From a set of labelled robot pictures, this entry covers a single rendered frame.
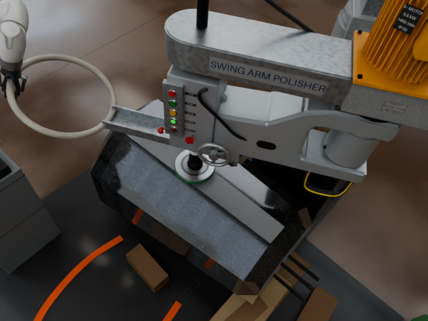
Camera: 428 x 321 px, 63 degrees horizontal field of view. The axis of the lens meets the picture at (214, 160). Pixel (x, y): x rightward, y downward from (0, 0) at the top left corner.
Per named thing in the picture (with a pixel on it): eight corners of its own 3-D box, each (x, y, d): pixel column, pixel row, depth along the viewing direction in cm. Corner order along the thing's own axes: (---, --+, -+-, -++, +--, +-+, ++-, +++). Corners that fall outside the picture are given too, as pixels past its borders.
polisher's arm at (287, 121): (351, 164, 172) (400, 87, 133) (350, 203, 159) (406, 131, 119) (206, 128, 179) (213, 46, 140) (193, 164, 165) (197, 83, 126)
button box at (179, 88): (184, 133, 154) (185, 83, 131) (182, 137, 152) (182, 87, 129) (167, 128, 154) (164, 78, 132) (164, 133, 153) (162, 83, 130)
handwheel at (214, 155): (233, 155, 162) (237, 133, 150) (228, 172, 156) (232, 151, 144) (201, 147, 163) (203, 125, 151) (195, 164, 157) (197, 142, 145)
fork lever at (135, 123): (246, 139, 177) (248, 133, 173) (238, 169, 165) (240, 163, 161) (116, 106, 182) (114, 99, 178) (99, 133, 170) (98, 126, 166)
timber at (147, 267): (127, 261, 241) (125, 254, 231) (141, 249, 247) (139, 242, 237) (155, 293, 229) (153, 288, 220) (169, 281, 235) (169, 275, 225)
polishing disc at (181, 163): (189, 143, 197) (189, 142, 196) (221, 161, 191) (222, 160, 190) (167, 169, 185) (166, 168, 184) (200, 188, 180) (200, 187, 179)
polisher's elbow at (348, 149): (324, 129, 159) (340, 97, 143) (367, 141, 157) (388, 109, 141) (319, 161, 148) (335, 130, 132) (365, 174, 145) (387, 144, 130)
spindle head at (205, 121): (253, 134, 174) (271, 58, 138) (244, 168, 161) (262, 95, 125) (183, 117, 177) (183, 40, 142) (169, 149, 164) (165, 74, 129)
